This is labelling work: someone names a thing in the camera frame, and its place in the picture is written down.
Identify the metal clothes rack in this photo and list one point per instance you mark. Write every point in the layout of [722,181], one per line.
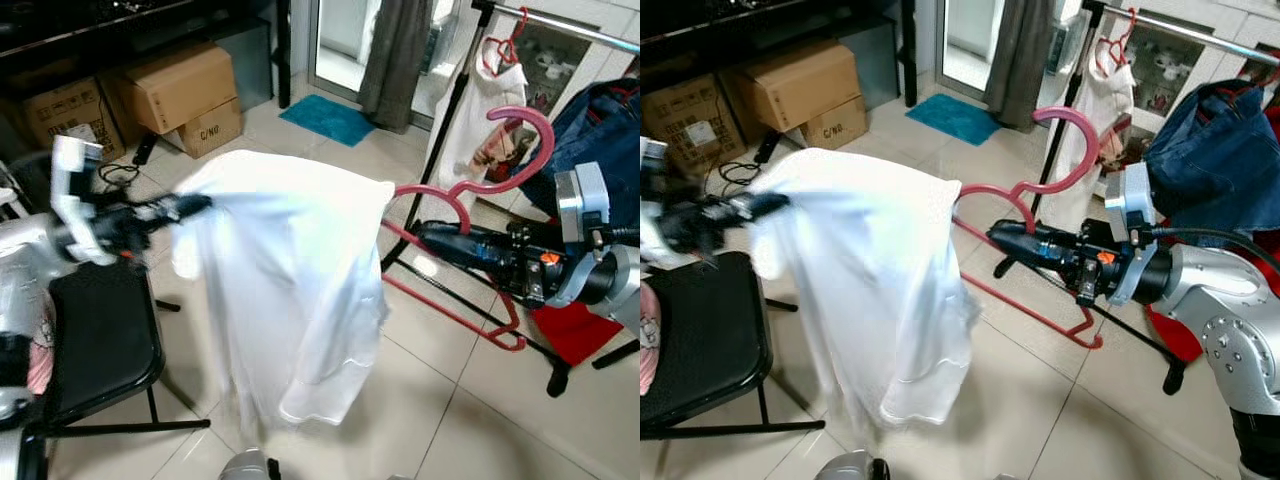
[557,382]
[1176,378]

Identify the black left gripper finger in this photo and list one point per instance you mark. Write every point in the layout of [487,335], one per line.
[765,201]
[765,214]
[175,203]
[175,216]

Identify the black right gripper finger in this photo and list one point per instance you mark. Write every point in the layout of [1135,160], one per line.
[460,234]
[475,254]
[1045,254]
[1030,234]

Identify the teal floor mat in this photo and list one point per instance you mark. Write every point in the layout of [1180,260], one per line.
[952,118]
[325,120]

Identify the white glass-door cabinet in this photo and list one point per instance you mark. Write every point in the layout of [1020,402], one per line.
[560,60]
[1180,50]

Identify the plain white shirt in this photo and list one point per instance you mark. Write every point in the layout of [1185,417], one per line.
[280,280]
[870,280]

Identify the pink white cloth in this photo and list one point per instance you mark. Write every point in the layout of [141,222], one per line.
[42,350]
[650,340]

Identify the red clothes hanger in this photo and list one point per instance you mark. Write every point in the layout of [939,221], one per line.
[521,20]
[1097,140]
[1131,20]
[548,140]

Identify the cardboard box printed C/NO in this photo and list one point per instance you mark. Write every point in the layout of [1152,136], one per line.
[835,125]
[212,130]

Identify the blue denim garment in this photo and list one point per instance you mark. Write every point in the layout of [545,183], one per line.
[1210,150]
[590,140]

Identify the white shirt black letters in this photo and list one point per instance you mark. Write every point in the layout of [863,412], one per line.
[490,120]
[1100,120]

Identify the grey metal case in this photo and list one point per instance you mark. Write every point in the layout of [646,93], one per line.
[870,60]
[245,60]

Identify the black folding chair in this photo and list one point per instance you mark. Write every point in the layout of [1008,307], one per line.
[100,330]
[705,330]

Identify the grey robot left leg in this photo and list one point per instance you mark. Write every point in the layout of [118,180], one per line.
[250,465]
[850,466]

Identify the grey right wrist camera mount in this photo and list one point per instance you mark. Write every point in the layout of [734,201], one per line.
[1130,200]
[585,200]

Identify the black desk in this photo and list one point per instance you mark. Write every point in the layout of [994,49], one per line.
[120,25]
[760,20]

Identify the plain cardboard box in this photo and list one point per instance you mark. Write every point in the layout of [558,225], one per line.
[180,85]
[805,85]

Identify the cardboard box white label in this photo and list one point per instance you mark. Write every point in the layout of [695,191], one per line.
[70,115]
[695,125]

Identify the black power strip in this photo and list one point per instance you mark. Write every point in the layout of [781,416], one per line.
[145,150]
[768,148]

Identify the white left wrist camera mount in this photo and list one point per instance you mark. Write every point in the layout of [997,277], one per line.
[72,170]
[650,160]

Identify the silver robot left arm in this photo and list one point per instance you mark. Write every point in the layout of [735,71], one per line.
[655,240]
[20,270]

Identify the glass sliding door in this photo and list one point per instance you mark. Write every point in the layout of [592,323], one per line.
[965,40]
[340,40]

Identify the grey curtain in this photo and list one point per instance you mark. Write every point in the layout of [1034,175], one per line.
[1020,60]
[395,60]

